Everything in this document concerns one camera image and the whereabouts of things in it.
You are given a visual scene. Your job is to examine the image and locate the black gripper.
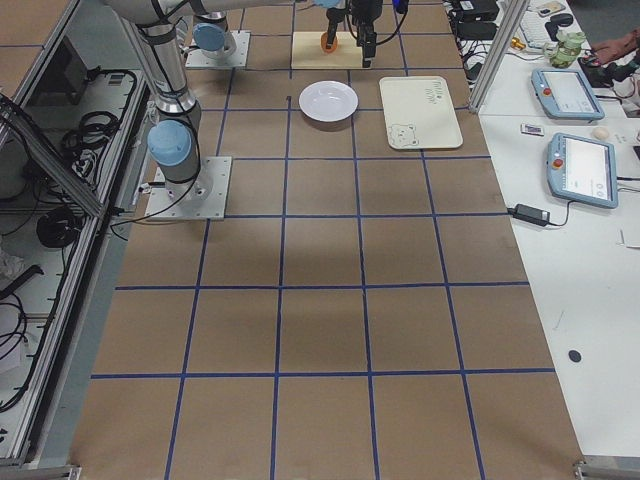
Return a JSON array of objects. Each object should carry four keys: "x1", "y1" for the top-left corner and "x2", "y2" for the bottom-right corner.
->
[
  {"x1": 324, "y1": 0, "x2": 349, "y2": 49},
  {"x1": 349, "y1": 0, "x2": 409, "y2": 68}
]

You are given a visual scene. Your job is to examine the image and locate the orange fruit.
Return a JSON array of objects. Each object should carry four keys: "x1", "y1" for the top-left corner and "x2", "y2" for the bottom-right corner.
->
[{"x1": 320, "y1": 32, "x2": 338, "y2": 53}]

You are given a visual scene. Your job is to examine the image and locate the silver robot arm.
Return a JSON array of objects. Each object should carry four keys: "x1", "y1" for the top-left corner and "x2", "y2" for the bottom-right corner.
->
[
  {"x1": 107, "y1": 0, "x2": 398, "y2": 129},
  {"x1": 185, "y1": 1, "x2": 348, "y2": 69}
]

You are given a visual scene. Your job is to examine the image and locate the cream bear tray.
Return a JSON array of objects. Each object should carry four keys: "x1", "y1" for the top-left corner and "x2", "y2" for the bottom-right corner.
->
[{"x1": 379, "y1": 76, "x2": 463, "y2": 150}]

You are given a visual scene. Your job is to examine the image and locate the bamboo cutting board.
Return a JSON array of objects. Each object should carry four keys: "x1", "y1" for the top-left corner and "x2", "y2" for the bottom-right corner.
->
[{"x1": 291, "y1": 32, "x2": 362, "y2": 70}]

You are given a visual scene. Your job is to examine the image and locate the white round plate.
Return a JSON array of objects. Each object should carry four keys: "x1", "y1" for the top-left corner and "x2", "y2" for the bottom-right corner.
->
[{"x1": 298, "y1": 80, "x2": 359, "y2": 122}]

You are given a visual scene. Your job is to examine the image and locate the gold metal cylinder tool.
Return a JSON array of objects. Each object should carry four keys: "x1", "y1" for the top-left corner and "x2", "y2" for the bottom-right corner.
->
[{"x1": 510, "y1": 37, "x2": 527, "y2": 51}]

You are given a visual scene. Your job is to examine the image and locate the white keyboard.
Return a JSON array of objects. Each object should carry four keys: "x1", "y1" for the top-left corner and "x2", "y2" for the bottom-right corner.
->
[{"x1": 520, "y1": 11, "x2": 551, "y2": 49}]

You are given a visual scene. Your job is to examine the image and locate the small printed card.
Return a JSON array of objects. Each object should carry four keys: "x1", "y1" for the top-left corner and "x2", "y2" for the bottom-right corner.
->
[{"x1": 520, "y1": 123, "x2": 545, "y2": 137}]

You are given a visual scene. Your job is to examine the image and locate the green plush toy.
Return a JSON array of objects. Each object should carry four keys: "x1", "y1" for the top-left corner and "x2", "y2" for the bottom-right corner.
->
[{"x1": 542, "y1": 31, "x2": 586, "y2": 69}]

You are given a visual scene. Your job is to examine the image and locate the far blue teach pendant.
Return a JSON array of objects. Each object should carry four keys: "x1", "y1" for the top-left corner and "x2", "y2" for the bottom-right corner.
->
[{"x1": 531, "y1": 69, "x2": 605, "y2": 121}]

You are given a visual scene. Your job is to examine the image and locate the blue teach pendant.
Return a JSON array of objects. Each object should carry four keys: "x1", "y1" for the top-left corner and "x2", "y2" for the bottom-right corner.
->
[
  {"x1": 546, "y1": 133, "x2": 619, "y2": 209},
  {"x1": 531, "y1": 69, "x2": 605, "y2": 121}
]

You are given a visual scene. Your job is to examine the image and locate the black power adapter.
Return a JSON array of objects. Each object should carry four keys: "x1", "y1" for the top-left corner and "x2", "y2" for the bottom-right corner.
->
[{"x1": 507, "y1": 204, "x2": 550, "y2": 227}]

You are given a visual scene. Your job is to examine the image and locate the near blue teach pendant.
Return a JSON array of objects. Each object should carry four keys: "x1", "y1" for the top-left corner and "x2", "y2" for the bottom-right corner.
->
[{"x1": 546, "y1": 133, "x2": 619, "y2": 209}]

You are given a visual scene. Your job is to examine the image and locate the cream round lump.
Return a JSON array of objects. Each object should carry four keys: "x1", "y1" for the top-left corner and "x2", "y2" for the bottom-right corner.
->
[{"x1": 591, "y1": 127, "x2": 610, "y2": 141}]

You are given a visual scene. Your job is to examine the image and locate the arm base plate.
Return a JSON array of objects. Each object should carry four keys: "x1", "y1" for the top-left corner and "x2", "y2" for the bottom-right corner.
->
[
  {"x1": 145, "y1": 156, "x2": 232, "y2": 222},
  {"x1": 186, "y1": 29, "x2": 250, "y2": 70}
]

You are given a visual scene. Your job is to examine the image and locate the aluminium frame post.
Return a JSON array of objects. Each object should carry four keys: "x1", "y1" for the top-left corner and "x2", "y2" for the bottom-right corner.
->
[{"x1": 468, "y1": 0, "x2": 530, "y2": 114}]

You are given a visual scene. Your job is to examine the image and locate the metal cable tray frame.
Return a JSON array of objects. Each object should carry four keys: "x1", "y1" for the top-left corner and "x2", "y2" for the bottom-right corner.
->
[{"x1": 1, "y1": 1, "x2": 149, "y2": 472}]

